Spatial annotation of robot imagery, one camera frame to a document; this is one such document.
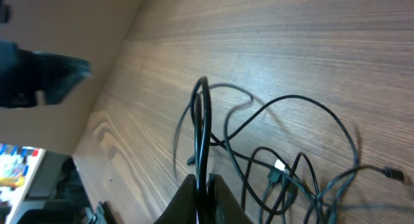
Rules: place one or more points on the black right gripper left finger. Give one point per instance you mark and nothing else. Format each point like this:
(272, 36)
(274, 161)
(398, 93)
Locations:
(182, 209)

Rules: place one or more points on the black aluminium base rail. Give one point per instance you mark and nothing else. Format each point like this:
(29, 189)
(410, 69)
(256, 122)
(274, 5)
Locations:
(102, 214)

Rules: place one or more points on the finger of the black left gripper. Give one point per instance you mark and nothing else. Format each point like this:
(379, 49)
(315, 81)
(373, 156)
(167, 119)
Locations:
(24, 73)

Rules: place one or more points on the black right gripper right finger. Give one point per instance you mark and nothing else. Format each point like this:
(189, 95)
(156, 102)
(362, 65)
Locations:
(223, 208)

